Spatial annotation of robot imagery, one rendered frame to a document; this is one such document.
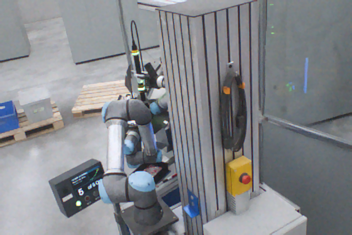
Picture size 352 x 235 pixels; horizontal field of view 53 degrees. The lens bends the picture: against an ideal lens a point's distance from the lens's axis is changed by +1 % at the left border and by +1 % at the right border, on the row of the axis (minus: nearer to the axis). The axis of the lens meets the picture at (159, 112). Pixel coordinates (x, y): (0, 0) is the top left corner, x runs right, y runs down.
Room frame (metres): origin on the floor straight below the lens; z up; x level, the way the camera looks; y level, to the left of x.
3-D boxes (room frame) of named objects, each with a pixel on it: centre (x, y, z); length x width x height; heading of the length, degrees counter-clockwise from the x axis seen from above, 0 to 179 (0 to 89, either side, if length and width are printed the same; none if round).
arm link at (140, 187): (1.32, 0.14, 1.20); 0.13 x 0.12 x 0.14; 83
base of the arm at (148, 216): (1.32, 0.13, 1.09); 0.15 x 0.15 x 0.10
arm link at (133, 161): (1.78, 0.19, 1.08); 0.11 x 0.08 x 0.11; 83
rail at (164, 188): (1.83, -0.03, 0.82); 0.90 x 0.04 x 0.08; 125
